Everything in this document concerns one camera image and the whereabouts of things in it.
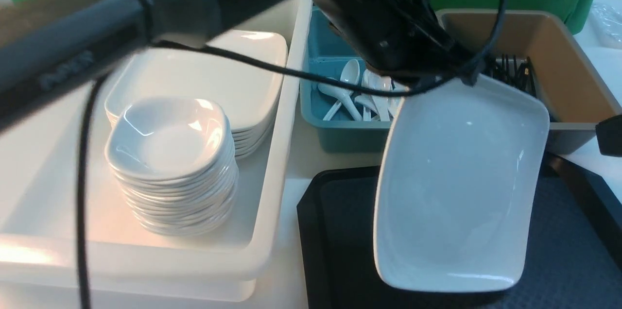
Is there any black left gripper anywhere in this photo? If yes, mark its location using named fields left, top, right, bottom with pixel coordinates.
left=313, top=0, right=476, bottom=84

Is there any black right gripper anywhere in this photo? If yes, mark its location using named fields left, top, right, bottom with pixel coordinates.
left=595, top=115, right=622, bottom=157

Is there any large white rice plate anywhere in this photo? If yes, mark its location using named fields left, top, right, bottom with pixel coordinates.
left=373, top=76, right=550, bottom=293

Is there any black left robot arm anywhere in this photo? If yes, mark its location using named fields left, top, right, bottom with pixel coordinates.
left=1, top=0, right=487, bottom=131

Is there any brown plastic bin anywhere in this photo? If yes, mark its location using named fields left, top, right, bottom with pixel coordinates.
left=406, top=11, right=621, bottom=164

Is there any white spoon leftmost in bin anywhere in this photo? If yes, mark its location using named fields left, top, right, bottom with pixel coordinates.
left=318, top=75, right=363, bottom=121

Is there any blue plastic bin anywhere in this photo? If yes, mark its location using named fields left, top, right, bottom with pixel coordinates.
left=299, top=6, right=391, bottom=153

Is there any pile of black chopsticks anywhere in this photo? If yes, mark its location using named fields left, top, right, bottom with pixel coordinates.
left=484, top=54, right=537, bottom=97

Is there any black serving tray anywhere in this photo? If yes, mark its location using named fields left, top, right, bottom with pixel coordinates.
left=297, top=154, right=622, bottom=309

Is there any stack of white rectangular plates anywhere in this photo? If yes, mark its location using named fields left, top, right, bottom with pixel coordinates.
left=104, top=48, right=283, bottom=160

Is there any stack of white small bowls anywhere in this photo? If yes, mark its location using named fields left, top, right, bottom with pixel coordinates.
left=104, top=97, right=239, bottom=236

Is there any large white plastic tub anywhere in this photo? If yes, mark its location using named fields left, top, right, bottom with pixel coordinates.
left=0, top=0, right=314, bottom=302

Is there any black camera cable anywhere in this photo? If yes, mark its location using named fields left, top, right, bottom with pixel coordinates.
left=75, top=0, right=508, bottom=309

